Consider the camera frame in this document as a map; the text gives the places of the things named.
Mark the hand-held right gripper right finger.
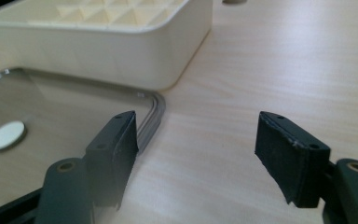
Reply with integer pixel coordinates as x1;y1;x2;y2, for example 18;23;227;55
254;110;358;224

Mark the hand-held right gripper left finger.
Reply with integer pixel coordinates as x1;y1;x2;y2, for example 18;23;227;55
34;110;140;224

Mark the clear plastic lid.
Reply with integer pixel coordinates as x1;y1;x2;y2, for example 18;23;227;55
0;67;167;213

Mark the white round knob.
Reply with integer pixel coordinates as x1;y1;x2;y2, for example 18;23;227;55
0;120;27;152

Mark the cream plastic grid box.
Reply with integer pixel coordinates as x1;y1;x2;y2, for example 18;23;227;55
0;0;214;91

